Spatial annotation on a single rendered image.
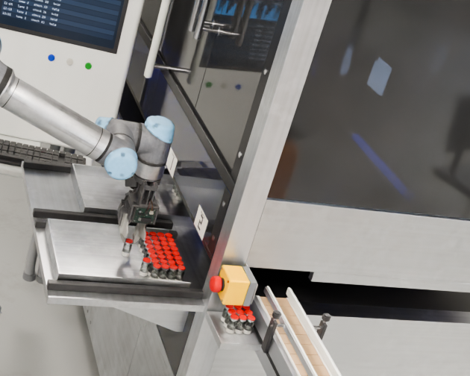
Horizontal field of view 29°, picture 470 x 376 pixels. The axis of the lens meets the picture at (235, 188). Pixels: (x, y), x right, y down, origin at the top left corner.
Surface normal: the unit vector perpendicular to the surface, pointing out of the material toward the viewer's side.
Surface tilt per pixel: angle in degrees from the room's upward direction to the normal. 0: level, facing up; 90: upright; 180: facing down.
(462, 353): 90
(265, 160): 90
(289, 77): 90
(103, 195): 0
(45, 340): 0
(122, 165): 90
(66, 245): 0
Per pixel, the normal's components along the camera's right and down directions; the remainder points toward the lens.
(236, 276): 0.27, -0.87
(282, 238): 0.29, 0.49
